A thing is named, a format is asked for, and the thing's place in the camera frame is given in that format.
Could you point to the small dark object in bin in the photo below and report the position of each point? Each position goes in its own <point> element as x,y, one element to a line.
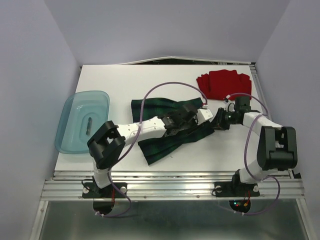
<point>89,126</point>

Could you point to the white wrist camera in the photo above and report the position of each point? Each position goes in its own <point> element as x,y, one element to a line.
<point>229,105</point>
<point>203,115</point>

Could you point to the blue transparent plastic bin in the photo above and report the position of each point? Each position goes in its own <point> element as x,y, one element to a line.
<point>71,135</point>

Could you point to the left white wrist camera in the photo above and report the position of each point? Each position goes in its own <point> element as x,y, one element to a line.
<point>203,115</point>

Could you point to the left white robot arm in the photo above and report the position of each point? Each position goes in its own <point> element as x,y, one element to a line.
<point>106,145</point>

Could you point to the aluminium mounting rail frame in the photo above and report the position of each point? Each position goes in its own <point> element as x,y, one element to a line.
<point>173,199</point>

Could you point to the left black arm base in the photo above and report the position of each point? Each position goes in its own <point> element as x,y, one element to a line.
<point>104,199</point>

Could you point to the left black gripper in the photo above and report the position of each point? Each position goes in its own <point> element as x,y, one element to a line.
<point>194,122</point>

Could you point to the folded red skirt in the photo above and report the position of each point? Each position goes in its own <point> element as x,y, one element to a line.
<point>216,85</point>

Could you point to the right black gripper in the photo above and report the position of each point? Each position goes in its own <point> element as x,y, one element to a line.
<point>218,123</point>

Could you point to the green plaid skirt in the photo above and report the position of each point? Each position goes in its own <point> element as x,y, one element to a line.
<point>155,149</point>

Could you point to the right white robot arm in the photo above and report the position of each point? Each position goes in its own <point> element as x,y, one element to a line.
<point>276,150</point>

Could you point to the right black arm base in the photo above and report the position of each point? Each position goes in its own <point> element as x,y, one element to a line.
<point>240,193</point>

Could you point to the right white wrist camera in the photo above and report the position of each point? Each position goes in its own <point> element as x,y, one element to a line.
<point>229,105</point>

